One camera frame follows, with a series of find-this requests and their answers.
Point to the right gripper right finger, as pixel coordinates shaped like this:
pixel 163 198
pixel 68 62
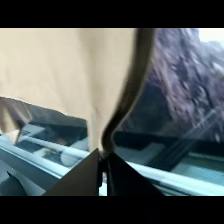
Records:
pixel 128 181

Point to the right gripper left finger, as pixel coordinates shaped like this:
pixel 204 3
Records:
pixel 81 181

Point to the beige garment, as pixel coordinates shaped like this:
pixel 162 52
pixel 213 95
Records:
pixel 56 66

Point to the silver frame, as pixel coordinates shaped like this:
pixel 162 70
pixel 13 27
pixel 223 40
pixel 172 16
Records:
pixel 186 185

